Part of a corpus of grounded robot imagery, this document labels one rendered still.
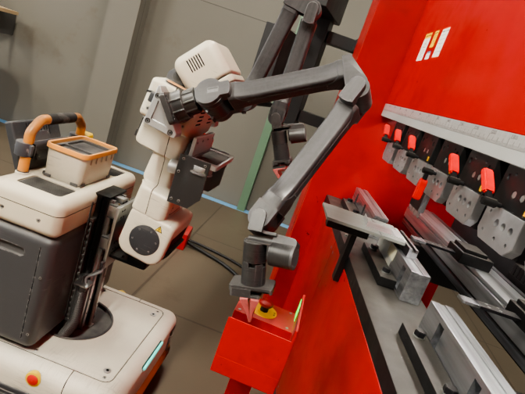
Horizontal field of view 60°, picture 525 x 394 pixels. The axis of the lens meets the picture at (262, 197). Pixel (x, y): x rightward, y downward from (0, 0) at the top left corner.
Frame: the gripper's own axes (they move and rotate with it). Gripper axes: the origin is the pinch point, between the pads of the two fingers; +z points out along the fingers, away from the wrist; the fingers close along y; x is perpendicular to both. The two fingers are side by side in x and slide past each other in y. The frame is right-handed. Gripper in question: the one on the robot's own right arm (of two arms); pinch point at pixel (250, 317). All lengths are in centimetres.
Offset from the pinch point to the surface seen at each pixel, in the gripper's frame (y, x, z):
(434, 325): 42.8, 4.0, -3.2
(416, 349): 37.8, -3.9, -0.8
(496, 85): 53, 26, -59
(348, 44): 14, 188, -86
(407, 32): 42, 136, -87
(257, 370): 3.4, -4.6, 10.5
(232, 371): -2.5, -4.6, 12.0
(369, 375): 28.7, -4.1, 7.3
